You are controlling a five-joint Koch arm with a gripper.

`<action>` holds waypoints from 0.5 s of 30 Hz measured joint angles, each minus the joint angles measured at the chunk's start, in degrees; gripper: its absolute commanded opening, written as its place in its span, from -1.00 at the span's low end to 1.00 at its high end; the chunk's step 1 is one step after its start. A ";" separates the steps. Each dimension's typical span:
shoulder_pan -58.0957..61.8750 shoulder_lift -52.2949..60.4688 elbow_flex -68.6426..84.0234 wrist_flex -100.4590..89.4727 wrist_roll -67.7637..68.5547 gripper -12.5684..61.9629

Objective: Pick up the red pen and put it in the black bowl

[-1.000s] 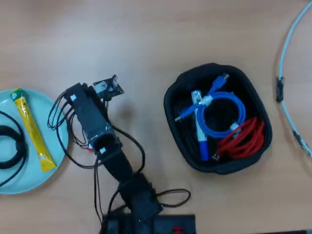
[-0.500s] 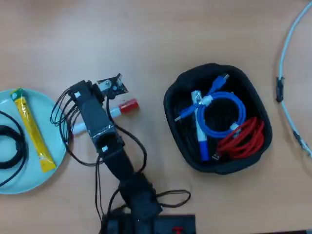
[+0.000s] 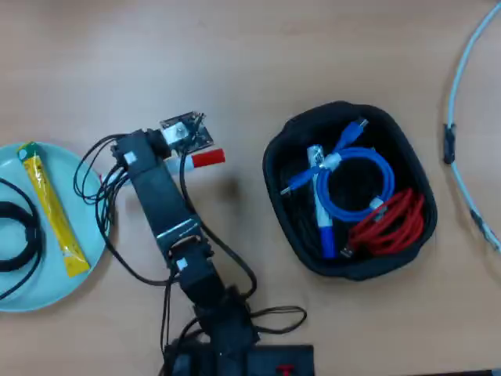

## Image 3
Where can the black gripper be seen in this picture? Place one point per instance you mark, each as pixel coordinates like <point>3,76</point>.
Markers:
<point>137,150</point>

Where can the red and white marker pen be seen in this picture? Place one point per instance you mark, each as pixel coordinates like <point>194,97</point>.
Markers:
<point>207,158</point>

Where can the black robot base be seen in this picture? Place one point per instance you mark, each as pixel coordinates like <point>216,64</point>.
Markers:
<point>282,358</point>

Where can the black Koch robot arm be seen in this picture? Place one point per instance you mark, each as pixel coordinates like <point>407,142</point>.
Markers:
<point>164,203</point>

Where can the blue and white marker pen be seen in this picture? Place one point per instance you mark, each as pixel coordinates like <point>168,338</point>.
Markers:
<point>326,235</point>

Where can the teal round plate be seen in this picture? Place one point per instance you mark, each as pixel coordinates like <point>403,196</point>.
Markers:
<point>84,219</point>

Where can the yellow sachet packet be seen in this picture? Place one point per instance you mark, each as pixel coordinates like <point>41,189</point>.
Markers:
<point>51,199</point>

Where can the black plastic tray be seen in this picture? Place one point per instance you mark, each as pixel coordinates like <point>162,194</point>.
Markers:
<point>407,156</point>

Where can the small wrist camera board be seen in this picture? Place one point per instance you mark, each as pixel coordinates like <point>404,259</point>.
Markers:
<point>186,131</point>

